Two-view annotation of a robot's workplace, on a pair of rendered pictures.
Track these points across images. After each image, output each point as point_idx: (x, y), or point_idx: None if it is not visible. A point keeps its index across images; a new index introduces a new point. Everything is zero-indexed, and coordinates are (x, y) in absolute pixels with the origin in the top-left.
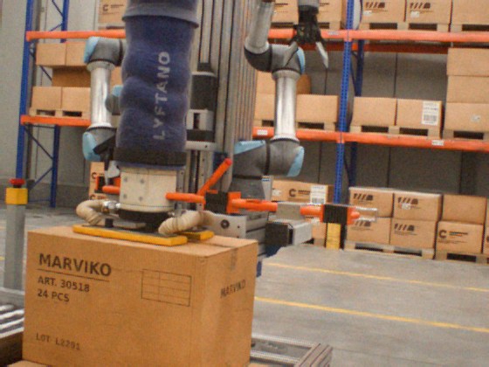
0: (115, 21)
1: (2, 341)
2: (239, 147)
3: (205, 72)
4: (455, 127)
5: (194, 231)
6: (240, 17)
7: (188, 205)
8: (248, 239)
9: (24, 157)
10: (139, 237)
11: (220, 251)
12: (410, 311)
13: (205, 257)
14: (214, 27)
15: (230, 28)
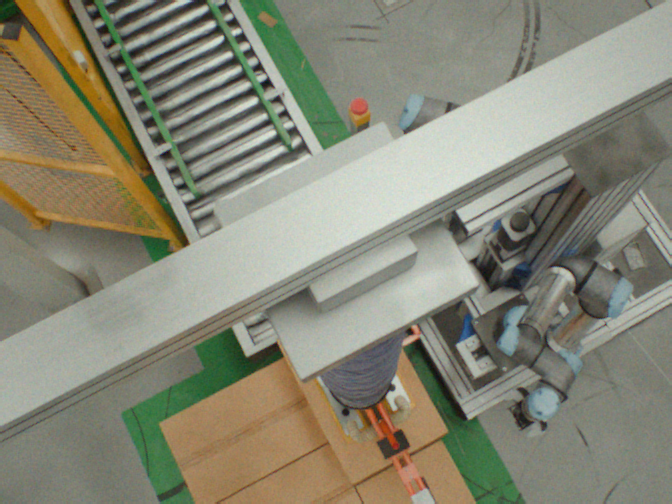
0: None
1: (272, 344)
2: (505, 325)
3: (514, 233)
4: None
5: (393, 409)
6: (570, 227)
7: (488, 263)
8: (441, 425)
9: None
10: (333, 418)
11: (374, 471)
12: None
13: (350, 484)
14: (545, 200)
15: (558, 220)
